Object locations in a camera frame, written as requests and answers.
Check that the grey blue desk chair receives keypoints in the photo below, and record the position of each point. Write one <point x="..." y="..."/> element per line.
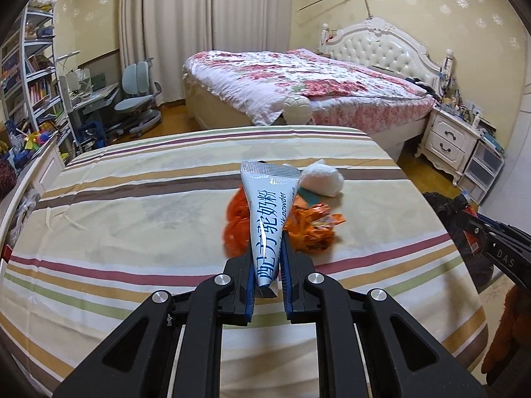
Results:
<point x="137" y="78"/>

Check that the pile of colourful toys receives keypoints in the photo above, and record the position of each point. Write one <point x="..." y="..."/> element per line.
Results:
<point x="33" y="143"/>

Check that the white nightstand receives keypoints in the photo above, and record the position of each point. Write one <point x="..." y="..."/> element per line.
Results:
<point x="448" y="137"/>

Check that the white upholstered double bed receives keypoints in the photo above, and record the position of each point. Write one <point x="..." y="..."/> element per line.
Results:
<point x="386" y="45"/>

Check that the plastic drawer unit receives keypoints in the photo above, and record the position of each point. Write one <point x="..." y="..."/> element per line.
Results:
<point x="483" y="161"/>

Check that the floral blanket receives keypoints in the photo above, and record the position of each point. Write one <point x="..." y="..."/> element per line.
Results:
<point x="290" y="74"/>

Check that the dark red fluffy item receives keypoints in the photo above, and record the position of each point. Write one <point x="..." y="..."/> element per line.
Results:
<point x="6" y="180"/>

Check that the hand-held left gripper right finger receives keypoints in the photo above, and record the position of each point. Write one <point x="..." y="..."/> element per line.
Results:
<point x="287" y="294"/>

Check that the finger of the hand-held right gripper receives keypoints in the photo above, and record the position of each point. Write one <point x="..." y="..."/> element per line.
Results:
<point x="506" y="226"/>
<point x="477" y="228"/>

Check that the black bag trash bin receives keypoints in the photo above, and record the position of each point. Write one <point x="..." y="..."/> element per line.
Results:
<point x="439" y="211"/>

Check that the orange crumpled wrapper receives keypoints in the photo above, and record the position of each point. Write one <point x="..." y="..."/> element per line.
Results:
<point x="315" y="228"/>

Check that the white bookshelf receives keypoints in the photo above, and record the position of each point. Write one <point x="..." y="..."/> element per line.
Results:
<point x="37" y="66"/>

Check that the beige curtain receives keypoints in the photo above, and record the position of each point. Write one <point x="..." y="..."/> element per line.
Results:
<point x="249" y="8"/>
<point x="166" y="29"/>

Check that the white round bedpost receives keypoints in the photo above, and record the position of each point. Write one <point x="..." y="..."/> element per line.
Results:
<point x="298" y="110"/>

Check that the grey study desk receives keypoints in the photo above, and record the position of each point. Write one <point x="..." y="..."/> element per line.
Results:
<point x="97" y="97"/>

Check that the white tissue wad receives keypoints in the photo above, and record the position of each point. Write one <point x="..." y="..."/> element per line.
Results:
<point x="323" y="178"/>

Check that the person's right forearm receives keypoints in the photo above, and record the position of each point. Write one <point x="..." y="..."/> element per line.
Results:
<point x="504" y="331"/>

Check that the white desk lamp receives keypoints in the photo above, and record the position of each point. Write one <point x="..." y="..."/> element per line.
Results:
<point x="68" y="56"/>

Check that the white blue powder sachet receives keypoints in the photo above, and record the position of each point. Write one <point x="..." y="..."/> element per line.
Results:
<point x="265" y="224"/>

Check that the pile of small nightstand items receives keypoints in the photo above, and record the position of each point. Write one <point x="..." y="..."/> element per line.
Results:
<point x="464" y="105"/>

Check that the small orange foam net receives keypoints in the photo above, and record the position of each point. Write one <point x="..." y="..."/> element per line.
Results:
<point x="237" y="224"/>

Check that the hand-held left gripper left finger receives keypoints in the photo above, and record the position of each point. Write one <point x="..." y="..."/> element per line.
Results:
<point x="249" y="298"/>

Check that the white wooden bed frame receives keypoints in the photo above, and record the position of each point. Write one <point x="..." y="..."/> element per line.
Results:
<point x="45" y="170"/>

